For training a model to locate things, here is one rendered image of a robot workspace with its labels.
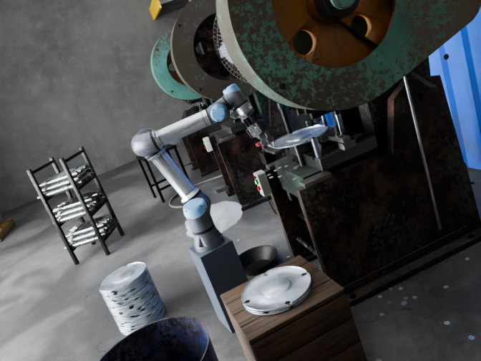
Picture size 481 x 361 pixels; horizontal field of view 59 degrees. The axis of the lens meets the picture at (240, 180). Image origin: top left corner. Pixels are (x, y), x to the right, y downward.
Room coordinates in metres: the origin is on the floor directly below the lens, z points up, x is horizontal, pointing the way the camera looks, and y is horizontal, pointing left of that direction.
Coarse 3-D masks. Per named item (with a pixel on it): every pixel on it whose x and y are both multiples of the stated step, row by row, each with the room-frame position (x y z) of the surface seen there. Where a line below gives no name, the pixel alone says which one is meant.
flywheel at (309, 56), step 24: (288, 0) 1.68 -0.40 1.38; (312, 0) 1.66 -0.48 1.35; (336, 0) 1.57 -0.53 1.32; (360, 0) 1.73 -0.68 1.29; (384, 0) 1.75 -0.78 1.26; (288, 24) 1.68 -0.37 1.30; (312, 24) 1.69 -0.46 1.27; (336, 24) 1.71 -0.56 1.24; (384, 24) 1.75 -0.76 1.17; (312, 48) 1.71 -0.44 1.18; (336, 48) 1.70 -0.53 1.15; (360, 48) 1.72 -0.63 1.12
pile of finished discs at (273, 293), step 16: (272, 272) 1.64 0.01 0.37; (288, 272) 1.59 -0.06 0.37; (304, 272) 1.55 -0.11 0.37; (256, 288) 1.56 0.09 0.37; (272, 288) 1.51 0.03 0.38; (288, 288) 1.47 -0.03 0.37; (304, 288) 1.44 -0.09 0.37; (256, 304) 1.45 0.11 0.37; (272, 304) 1.41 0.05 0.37; (288, 304) 1.38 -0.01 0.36
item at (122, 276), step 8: (128, 264) 2.46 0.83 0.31; (136, 264) 2.42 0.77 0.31; (144, 264) 2.38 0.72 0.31; (112, 272) 2.43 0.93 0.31; (120, 272) 2.39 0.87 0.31; (128, 272) 2.33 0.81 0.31; (136, 272) 2.31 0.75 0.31; (104, 280) 2.36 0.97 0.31; (112, 280) 2.31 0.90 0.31; (120, 280) 2.26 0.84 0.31; (128, 280) 2.24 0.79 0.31; (104, 288) 2.25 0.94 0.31; (112, 288) 2.21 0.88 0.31; (120, 288) 2.17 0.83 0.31
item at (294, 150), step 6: (306, 144) 2.03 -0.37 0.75; (270, 150) 2.03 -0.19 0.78; (276, 150) 1.98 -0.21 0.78; (282, 150) 1.98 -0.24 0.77; (294, 150) 2.04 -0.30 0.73; (300, 150) 2.02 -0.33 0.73; (306, 150) 2.03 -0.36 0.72; (294, 156) 2.07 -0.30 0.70; (300, 156) 2.02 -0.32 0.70; (294, 162) 2.10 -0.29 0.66; (300, 162) 2.02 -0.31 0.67
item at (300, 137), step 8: (304, 128) 2.20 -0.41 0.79; (312, 128) 2.15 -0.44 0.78; (320, 128) 2.09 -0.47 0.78; (288, 136) 2.17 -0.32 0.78; (296, 136) 2.08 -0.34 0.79; (304, 136) 2.02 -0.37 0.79; (312, 136) 1.99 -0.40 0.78; (280, 144) 2.07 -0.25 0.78; (288, 144) 2.01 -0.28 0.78; (296, 144) 1.94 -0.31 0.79
